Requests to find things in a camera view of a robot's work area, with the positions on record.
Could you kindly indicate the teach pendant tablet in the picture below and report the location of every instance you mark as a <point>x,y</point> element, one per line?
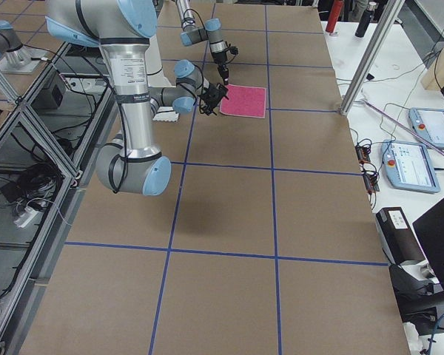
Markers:
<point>428,124</point>
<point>409,167</point>

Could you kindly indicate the red bottle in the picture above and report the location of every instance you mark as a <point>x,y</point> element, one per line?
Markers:
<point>334,15</point>

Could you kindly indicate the far teach pendant tablet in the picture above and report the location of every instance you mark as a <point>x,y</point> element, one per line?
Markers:
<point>428,124</point>

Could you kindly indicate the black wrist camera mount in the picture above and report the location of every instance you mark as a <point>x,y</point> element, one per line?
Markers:
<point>208,100</point>
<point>232,49</point>

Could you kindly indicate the black monitor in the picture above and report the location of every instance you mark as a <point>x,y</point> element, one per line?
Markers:
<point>429,229</point>

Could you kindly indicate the near teach pendant tablet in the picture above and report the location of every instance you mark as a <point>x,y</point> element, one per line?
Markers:
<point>409,167</point>

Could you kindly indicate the black brown box device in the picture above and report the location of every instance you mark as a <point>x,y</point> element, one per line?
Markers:
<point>399,242</point>

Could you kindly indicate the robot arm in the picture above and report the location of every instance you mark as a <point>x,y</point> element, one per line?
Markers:
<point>209,31</point>
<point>122,31</point>

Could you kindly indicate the aluminium frame post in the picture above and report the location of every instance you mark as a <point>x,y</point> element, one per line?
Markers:
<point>380,33</point>

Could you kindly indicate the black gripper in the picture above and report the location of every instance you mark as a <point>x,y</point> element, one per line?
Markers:
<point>209,97</point>
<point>220,58</point>

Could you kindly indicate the pink towel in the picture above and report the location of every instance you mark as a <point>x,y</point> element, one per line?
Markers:
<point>244,101</point>

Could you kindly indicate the black bottle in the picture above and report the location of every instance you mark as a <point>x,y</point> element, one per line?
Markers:
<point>365,19</point>

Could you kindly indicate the white power strip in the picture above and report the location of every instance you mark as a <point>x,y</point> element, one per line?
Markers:
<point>26,217</point>

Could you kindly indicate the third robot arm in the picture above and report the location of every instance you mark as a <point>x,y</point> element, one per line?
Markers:
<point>15,58</point>

